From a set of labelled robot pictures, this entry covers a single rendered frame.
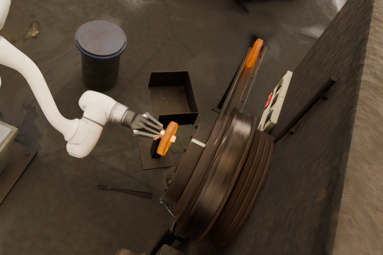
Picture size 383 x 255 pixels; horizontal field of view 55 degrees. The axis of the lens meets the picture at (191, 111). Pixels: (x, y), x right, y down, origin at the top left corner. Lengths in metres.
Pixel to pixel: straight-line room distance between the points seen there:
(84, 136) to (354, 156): 1.16
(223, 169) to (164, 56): 2.00
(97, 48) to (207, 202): 1.53
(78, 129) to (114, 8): 1.83
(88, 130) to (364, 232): 1.20
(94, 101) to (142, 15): 1.72
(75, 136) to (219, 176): 0.74
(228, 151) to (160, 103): 0.97
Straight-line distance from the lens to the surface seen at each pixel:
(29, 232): 2.32
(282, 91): 1.37
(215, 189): 1.04
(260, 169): 1.09
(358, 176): 0.64
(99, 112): 1.59
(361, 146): 0.68
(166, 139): 1.52
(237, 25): 3.40
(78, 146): 1.59
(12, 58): 1.51
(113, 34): 2.45
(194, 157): 1.11
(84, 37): 2.42
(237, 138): 1.07
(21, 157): 2.46
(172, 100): 1.99
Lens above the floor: 2.23
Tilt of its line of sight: 56 degrees down
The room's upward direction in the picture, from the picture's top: 24 degrees clockwise
